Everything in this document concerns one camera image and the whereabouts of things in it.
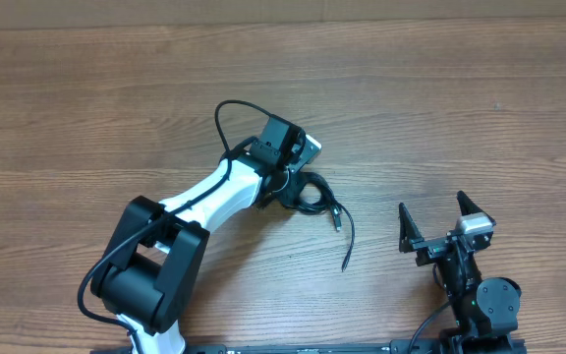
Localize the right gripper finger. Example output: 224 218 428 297
456 190 496 226
398 203 425 253

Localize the black USB cable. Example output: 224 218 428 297
255 171 356 272

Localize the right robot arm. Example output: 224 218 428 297
398 191 527 354

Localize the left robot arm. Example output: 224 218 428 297
81 116 321 353

